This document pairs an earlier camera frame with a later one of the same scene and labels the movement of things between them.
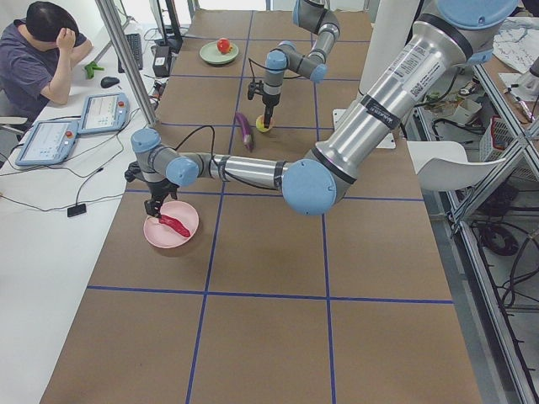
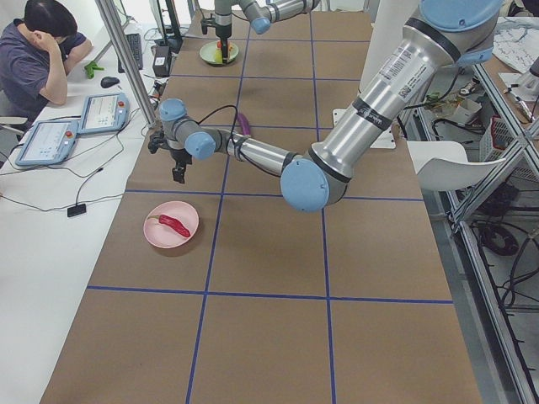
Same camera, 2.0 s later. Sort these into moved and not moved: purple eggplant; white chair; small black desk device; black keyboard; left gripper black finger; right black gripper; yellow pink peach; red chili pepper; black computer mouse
Moved: right black gripper; left gripper black finger; yellow pink peach
Not moved: black keyboard; small black desk device; white chair; red chili pepper; purple eggplant; black computer mouse
